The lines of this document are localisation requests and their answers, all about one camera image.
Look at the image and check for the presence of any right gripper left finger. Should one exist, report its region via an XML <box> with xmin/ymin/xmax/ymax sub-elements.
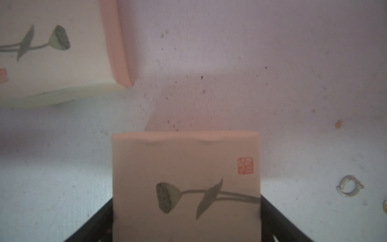
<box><xmin>65</xmin><ymin>198</ymin><xmax>113</xmax><ymax>242</ymax></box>

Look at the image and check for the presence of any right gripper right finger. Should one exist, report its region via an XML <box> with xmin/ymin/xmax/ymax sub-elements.
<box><xmin>261</xmin><ymin>195</ymin><xmax>313</xmax><ymax>242</ymax></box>

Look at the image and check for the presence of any silver ring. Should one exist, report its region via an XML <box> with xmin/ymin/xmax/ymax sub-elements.
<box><xmin>336</xmin><ymin>174</ymin><xmax>365</xmax><ymax>198</ymax></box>

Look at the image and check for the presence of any cream lotus box far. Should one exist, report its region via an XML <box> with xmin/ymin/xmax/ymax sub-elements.
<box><xmin>1</xmin><ymin>1</ymin><xmax>133</xmax><ymax>108</ymax></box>

